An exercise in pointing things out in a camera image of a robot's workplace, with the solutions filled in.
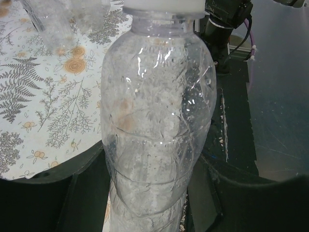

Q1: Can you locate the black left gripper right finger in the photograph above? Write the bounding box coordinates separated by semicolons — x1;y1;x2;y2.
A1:
187;156;309;232

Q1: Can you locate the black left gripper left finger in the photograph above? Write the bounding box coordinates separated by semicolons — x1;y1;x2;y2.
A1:
0;142;110;232

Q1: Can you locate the blue white bottle cap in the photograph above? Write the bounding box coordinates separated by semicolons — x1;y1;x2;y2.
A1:
123;0;206;18

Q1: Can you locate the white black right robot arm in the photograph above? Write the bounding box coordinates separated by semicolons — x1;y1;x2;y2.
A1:
197;0;256;75

